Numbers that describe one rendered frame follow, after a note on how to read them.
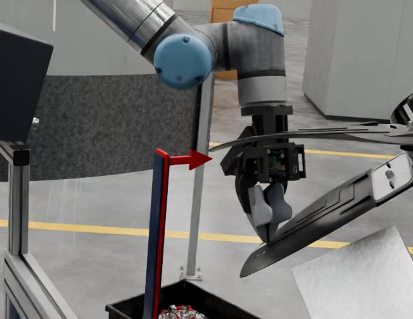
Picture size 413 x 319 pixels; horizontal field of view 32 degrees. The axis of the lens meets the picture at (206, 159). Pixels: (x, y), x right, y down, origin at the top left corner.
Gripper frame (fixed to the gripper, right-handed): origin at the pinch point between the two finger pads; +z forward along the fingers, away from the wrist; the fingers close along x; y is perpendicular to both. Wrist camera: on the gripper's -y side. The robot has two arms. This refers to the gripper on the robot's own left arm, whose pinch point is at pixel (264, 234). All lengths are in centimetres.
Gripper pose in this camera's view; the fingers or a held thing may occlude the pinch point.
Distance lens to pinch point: 113.4
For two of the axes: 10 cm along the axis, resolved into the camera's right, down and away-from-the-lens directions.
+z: 0.7, 10.0, 0.1
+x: 8.7, -0.6, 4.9
